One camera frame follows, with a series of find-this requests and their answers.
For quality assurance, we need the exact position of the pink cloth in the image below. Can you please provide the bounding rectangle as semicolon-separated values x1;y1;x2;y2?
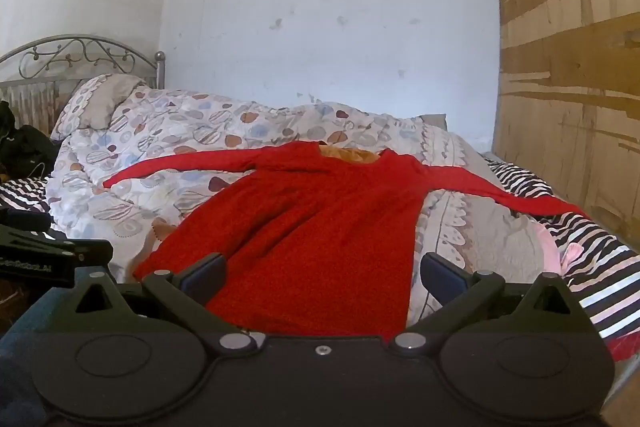
535;221;585;275

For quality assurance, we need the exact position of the grey pillow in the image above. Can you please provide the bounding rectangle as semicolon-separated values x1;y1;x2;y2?
417;113;448;131

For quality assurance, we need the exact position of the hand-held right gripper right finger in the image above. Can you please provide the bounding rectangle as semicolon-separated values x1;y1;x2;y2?
392;252;586;356

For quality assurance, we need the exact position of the striped bed sheet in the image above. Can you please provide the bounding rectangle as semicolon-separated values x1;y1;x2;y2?
0;154;640;353

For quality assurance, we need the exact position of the dark blue cloth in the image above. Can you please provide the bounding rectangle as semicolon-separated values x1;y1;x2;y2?
0;284;76;427

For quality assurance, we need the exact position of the wooden board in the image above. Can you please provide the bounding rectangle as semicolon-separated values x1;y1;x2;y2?
489;0;640;253

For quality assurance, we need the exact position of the patterned duvet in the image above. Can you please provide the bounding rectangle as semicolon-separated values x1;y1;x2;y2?
45;74;557;324

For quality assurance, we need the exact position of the metal bed headboard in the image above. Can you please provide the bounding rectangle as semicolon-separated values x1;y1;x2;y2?
0;34;167;128

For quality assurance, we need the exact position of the patterned pillow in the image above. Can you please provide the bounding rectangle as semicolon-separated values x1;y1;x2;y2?
50;74;151;140

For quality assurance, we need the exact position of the black clothing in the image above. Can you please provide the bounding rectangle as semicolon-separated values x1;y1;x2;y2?
0;101;59;180

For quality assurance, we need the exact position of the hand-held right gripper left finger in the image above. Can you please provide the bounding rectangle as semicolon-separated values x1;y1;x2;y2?
65;252;266;356

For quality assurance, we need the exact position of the red long-sleeved sweater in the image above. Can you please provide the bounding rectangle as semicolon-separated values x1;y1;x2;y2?
102;142;592;341

